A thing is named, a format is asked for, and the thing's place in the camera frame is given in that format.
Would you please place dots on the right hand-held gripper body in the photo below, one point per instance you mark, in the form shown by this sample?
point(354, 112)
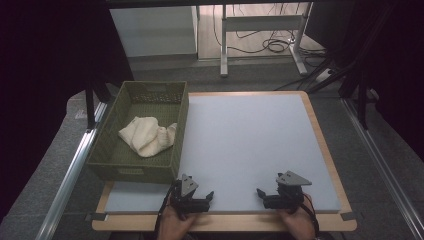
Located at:
point(288, 198)

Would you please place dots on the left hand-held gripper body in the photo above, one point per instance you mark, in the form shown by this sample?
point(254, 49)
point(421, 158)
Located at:
point(188, 203)

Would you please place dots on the cream towel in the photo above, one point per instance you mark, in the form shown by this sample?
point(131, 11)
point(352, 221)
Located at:
point(145, 135)

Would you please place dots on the green woven basket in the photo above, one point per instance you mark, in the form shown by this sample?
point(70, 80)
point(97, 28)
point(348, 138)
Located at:
point(110, 156)

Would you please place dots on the person's left hand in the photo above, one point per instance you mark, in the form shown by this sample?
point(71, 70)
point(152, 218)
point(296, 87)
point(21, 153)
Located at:
point(173, 226)

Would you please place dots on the person's right hand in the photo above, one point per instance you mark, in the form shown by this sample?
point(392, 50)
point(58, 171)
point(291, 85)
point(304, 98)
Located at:
point(301, 223)

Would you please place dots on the light blue foam mat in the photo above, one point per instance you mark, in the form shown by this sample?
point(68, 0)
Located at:
point(246, 140)

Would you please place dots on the black tape piece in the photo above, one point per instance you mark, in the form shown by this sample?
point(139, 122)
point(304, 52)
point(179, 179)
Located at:
point(349, 216)

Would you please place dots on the black metal stand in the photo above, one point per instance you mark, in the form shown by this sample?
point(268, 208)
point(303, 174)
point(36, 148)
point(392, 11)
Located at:
point(90, 106)

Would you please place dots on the white floor sticker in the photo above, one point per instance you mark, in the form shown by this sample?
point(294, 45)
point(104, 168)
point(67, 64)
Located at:
point(81, 115)

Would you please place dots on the black tripod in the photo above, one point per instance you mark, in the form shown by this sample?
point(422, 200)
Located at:
point(361, 100)

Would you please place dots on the white power strip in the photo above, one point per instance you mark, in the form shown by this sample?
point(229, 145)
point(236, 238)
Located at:
point(324, 75)

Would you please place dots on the white cabinet panel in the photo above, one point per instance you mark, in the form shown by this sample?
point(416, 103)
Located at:
point(153, 31)

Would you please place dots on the dark curtain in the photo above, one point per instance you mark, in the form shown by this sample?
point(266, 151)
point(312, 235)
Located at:
point(43, 66)
point(396, 66)

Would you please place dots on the white metal desk frame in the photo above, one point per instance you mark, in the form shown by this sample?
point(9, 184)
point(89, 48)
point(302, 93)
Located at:
point(261, 22)

